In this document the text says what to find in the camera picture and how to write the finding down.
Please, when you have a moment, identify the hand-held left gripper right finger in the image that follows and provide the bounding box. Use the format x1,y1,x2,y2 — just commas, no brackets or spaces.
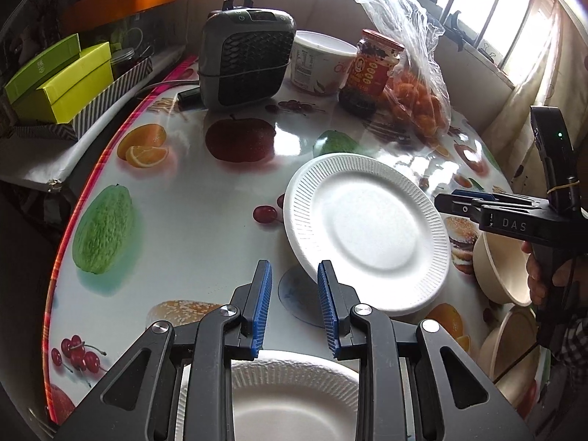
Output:
318,259,536,441

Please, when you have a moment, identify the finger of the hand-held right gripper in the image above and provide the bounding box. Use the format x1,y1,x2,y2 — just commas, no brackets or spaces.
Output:
434,194,488,216
452,190,547,204

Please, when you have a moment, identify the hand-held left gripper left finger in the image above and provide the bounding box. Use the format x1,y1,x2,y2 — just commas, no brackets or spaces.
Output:
55,259,273,441

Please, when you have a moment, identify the beige paper bowl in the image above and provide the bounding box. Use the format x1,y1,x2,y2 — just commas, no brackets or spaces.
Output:
472,232,536,306
478,305,543,384

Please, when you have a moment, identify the white foam plate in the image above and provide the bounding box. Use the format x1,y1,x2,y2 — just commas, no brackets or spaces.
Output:
181,350,363,441
283,153,453,318

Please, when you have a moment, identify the person's right forearm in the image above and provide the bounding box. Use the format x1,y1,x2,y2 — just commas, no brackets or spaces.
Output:
549,315,588,380

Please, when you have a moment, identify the person's right hand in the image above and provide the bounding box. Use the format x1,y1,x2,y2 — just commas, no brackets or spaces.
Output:
526,243,573,307

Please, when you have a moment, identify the cherry print curtain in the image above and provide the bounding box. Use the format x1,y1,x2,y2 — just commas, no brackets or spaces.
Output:
487,9,568,184

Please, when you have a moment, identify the clear bag of oranges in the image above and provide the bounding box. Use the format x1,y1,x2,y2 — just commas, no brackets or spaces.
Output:
339,0,453,148

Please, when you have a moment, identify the fruit print tablecloth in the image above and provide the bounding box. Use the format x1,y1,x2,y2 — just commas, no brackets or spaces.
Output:
43,53,552,428

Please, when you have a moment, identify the red label sauce jar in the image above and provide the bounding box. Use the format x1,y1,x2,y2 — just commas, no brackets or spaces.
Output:
339,29,406,118

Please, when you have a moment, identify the window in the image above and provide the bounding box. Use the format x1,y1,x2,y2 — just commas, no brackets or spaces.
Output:
363,0,559,79

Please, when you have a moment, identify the white plastic tub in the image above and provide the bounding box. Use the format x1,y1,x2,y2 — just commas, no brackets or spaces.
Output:
290,30,358,96

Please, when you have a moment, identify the white side shelf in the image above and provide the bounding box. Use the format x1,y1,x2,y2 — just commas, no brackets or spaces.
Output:
0,53,198,189

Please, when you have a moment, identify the grey portable heater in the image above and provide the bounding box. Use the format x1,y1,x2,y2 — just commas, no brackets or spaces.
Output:
197,0,295,111

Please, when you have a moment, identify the black white striped box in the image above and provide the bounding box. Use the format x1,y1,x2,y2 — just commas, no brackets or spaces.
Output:
9,57,154,141

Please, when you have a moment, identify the dark lid glass jar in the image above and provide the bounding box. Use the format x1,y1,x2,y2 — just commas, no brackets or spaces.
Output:
110,48,139,79

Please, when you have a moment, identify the yellow-green box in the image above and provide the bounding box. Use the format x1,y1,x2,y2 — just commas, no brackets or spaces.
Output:
4,33,81,104
11,41,114,124

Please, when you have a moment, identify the orange box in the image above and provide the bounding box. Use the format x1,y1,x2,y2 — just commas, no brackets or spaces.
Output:
62,0,179,33

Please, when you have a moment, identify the black window handle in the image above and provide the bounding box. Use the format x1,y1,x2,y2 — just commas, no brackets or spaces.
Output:
447,9,466,51

